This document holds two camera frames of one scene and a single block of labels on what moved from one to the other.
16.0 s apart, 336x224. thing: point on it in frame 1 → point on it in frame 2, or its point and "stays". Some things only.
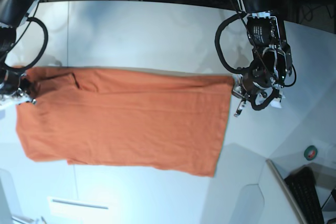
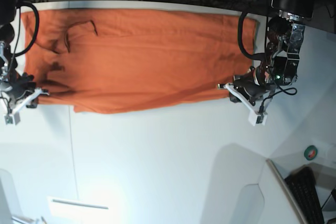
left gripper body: [258, 81] stays
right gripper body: [15, 83] stays
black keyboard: [302, 184] stays
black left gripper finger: [239, 111] → [235, 96]
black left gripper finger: [275, 101] → [255, 116]
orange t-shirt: [170, 120] → [110, 61]
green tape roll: [311, 152] stays
